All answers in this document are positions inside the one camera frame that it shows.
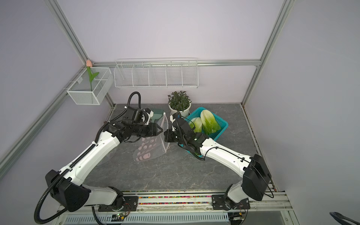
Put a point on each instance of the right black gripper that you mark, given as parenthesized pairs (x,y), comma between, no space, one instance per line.
(167,134)

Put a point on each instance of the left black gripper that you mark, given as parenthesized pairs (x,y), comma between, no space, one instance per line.
(154,126)

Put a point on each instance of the clear pink-dotted zipper bag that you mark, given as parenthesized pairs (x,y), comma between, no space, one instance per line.
(151,147)

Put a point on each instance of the chinese cabbage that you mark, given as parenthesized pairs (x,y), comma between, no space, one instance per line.
(209,123)
(196,124)

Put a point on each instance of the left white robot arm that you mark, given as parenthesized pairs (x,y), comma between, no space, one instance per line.
(66,185)

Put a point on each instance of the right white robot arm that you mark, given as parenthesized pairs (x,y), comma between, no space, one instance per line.
(253,171)

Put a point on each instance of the potted green plant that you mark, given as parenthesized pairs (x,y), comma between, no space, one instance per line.
(179,101)

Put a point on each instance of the teal plastic basket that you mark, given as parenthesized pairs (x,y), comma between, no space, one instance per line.
(221,122)

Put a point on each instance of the artificial pink tulip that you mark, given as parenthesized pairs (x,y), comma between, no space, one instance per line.
(90,73)

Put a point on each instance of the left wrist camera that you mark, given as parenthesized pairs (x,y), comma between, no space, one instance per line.
(147,115)

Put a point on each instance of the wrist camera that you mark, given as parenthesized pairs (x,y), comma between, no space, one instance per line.
(147,115)
(174,119)

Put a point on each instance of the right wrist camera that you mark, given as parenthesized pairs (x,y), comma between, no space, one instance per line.
(174,119)

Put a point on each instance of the white wire wall rack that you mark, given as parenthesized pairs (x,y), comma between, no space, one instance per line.
(156,73)

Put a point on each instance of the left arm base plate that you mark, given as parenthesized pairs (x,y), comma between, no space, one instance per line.
(121,204)

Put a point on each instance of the white mesh wall basket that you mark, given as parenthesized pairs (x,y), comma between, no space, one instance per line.
(80,90)

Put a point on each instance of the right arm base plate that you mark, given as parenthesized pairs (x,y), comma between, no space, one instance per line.
(220,202)

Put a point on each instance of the black cable loop corner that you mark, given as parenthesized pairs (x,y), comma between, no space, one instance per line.
(343,220)

